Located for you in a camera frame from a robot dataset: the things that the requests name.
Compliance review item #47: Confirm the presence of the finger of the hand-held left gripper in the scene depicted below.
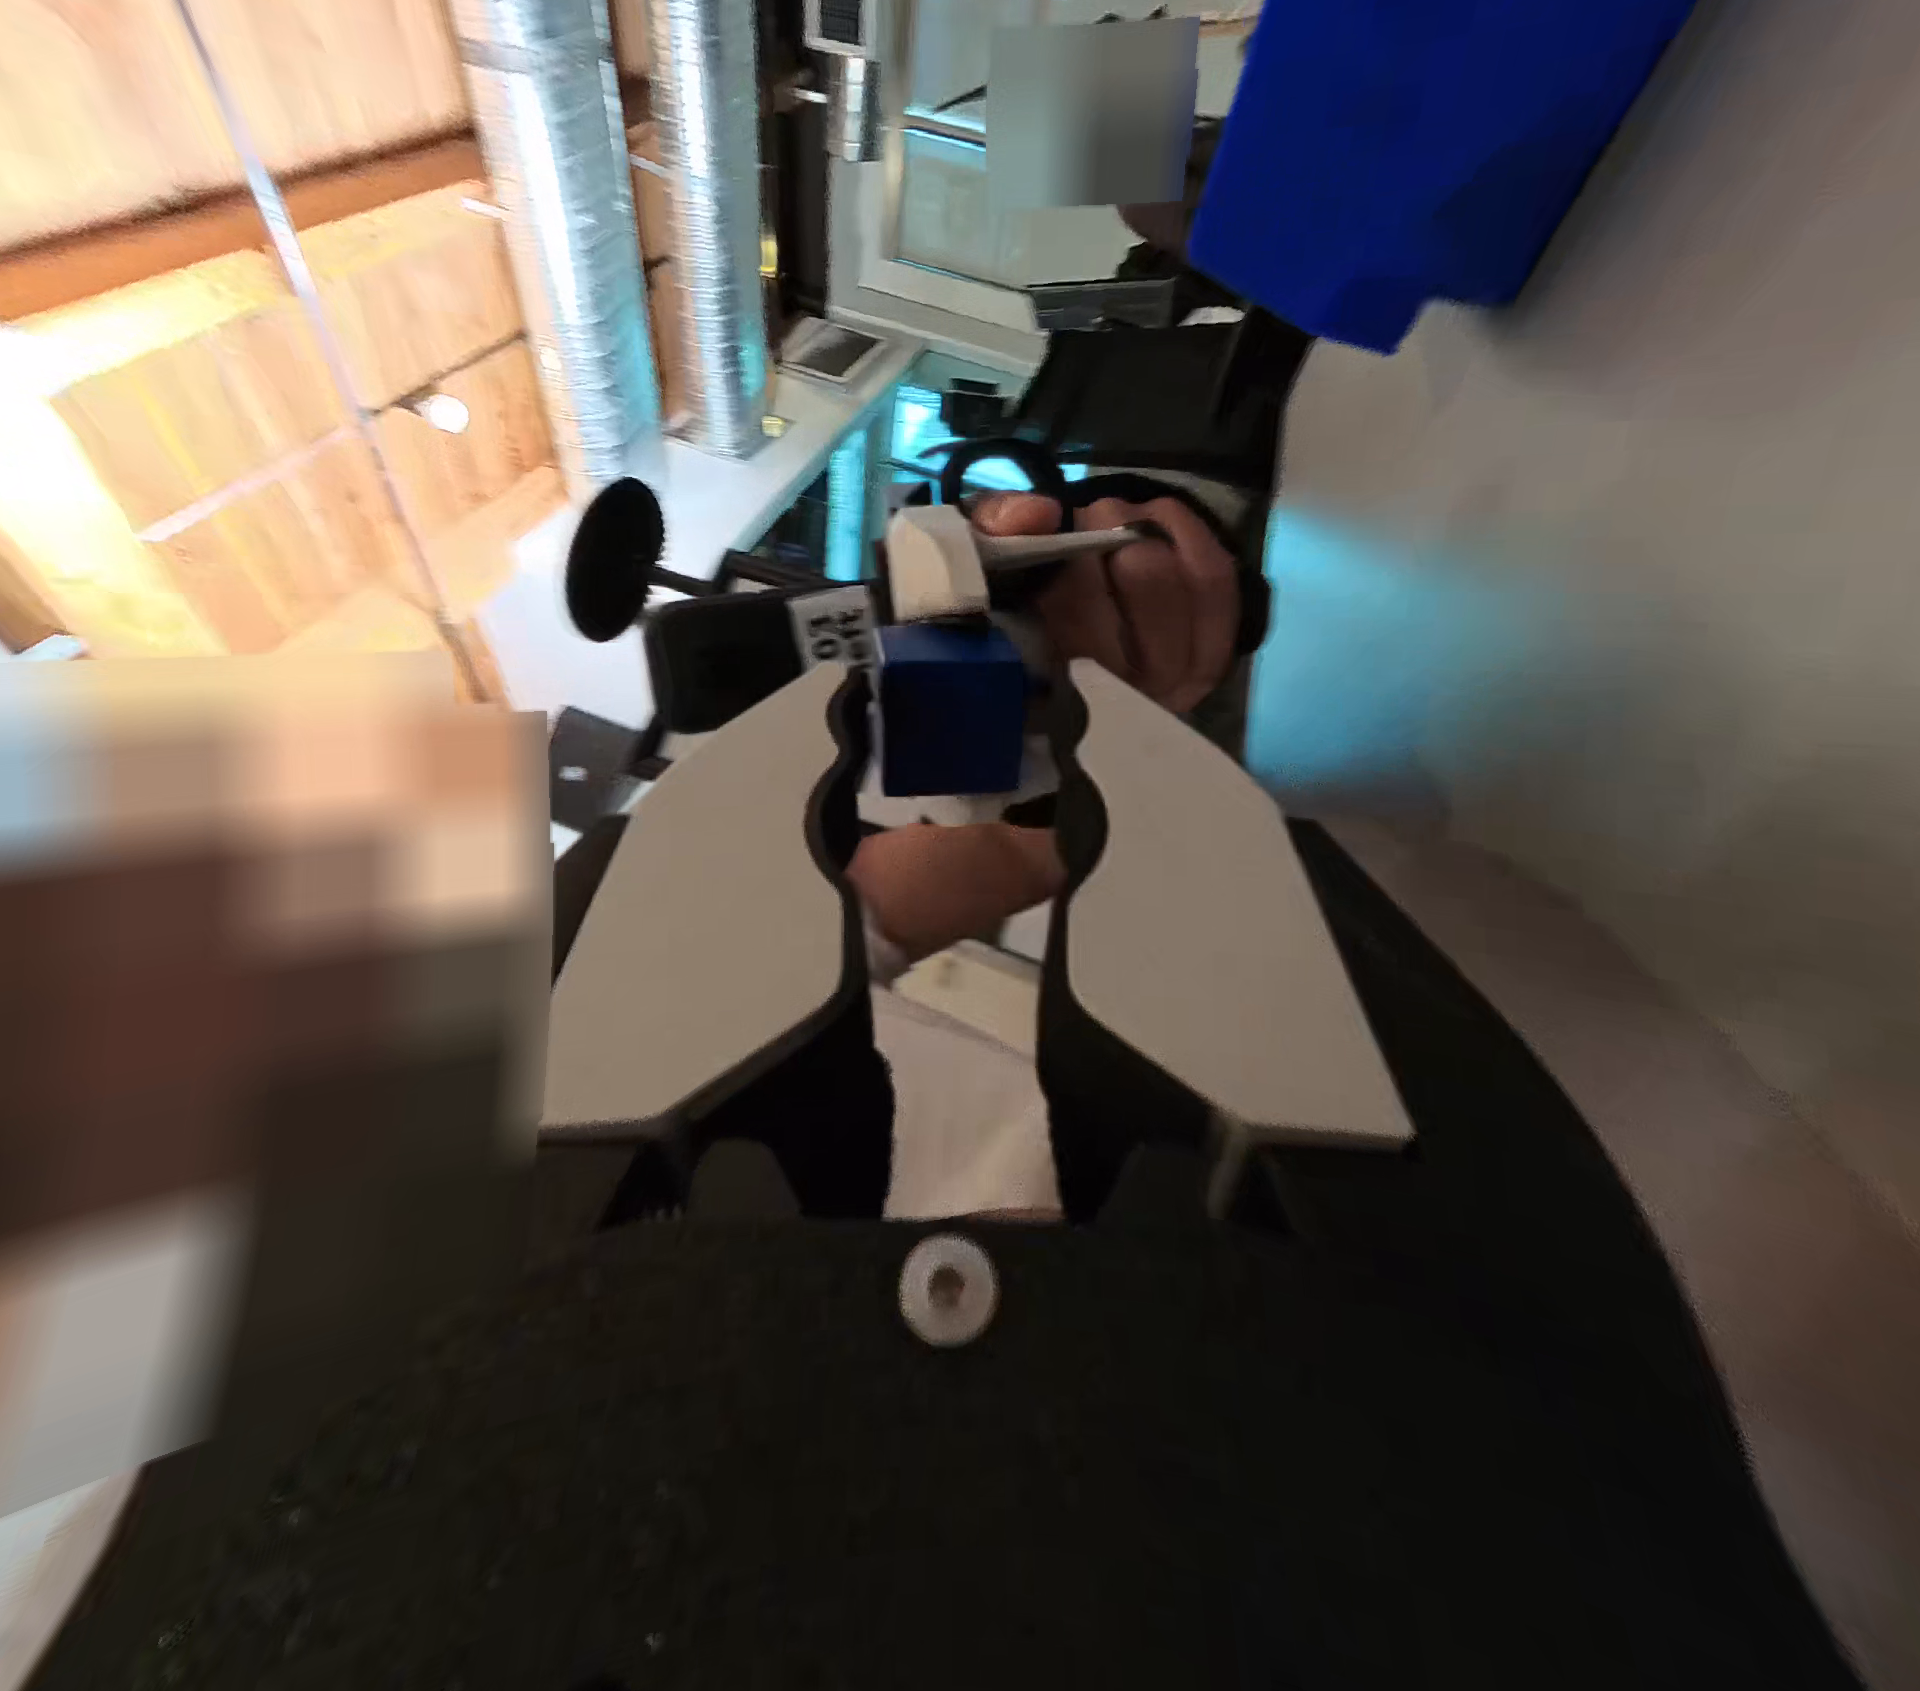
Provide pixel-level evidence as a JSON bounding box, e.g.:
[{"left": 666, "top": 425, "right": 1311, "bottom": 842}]
[
  {"left": 885, "top": 509, "right": 995, "bottom": 626},
  {"left": 861, "top": 789, "right": 1054, "bottom": 833}
]

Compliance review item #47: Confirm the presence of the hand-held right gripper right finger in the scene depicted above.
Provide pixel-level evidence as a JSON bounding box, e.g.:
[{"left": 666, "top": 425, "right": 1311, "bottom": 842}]
[{"left": 1036, "top": 653, "right": 1418, "bottom": 1153}]

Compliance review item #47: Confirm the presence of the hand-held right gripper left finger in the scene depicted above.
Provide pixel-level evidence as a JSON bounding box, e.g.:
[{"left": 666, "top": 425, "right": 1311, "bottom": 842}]
[{"left": 539, "top": 664, "right": 873, "bottom": 1143}]

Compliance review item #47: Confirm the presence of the blue cube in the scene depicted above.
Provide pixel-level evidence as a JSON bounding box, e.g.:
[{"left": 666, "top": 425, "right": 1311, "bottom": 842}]
[{"left": 873, "top": 626, "right": 1036, "bottom": 798}]

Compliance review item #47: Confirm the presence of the blue plastic bin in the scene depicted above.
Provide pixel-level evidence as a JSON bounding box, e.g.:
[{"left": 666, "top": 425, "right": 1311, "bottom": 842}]
[{"left": 1185, "top": 0, "right": 1837, "bottom": 352}]

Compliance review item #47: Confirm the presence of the person's left forearm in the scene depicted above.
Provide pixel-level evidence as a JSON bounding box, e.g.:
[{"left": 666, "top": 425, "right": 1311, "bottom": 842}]
[{"left": 841, "top": 816, "right": 1074, "bottom": 959}]

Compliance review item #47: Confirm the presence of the black floor lamp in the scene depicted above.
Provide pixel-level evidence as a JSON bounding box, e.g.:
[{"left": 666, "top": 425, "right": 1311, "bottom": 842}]
[{"left": 565, "top": 477, "right": 742, "bottom": 648}]

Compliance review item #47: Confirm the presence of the black box speaker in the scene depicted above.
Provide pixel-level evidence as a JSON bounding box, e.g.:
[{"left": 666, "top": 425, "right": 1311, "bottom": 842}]
[{"left": 546, "top": 704, "right": 673, "bottom": 826}]

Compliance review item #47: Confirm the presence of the black office chair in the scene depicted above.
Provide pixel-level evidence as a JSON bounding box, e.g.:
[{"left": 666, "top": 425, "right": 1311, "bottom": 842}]
[{"left": 1023, "top": 268, "right": 1306, "bottom": 485}]

